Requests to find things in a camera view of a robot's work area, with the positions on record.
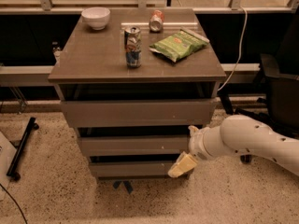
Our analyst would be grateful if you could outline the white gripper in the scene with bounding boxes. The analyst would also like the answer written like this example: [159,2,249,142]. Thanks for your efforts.
[168,125,213,178]

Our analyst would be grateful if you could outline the grey drawer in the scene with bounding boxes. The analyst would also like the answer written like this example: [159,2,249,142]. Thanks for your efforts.
[89,161,174,179]
[61,99,216,128]
[78,135,189,157]

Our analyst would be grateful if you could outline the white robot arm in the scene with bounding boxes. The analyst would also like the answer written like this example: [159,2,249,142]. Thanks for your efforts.
[168,115,299,178]

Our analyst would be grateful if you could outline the grey top drawer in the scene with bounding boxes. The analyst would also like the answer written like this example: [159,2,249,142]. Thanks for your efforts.
[61,99,216,128]

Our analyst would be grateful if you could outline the grey drawer cabinet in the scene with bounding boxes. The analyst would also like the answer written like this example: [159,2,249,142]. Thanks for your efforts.
[48,7,227,182]

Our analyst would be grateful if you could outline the grey bottom drawer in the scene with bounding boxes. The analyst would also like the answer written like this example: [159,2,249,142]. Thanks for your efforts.
[89,161,174,179]

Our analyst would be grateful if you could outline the blue tape cross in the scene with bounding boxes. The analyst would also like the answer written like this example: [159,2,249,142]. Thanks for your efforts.
[112,180,134,195]

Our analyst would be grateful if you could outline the green chip bag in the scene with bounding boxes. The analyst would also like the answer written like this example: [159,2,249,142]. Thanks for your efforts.
[149,28,209,63]

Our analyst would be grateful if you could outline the black office chair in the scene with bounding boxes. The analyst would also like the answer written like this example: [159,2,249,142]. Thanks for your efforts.
[218,7,299,165]

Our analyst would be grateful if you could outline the upright blue soda can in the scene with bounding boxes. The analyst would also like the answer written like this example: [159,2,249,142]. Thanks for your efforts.
[124,26,141,68]

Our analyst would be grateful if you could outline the lying orange soda can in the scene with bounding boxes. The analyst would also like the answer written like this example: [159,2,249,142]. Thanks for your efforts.
[149,10,164,32]

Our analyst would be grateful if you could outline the white bowl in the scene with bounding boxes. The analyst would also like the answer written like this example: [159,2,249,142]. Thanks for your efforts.
[81,7,110,30]

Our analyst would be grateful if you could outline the black wheeled stand base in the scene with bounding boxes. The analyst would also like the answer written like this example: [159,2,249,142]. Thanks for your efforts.
[7,117,39,181]

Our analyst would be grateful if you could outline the white board on floor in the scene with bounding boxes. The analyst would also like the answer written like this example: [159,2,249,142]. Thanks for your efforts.
[0,132,16,189]

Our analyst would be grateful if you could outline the white cable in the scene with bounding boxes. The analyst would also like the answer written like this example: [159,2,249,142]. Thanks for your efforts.
[217,7,248,92]

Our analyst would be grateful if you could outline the black floor cable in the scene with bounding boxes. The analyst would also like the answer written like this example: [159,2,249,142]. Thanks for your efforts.
[0,183,29,224]

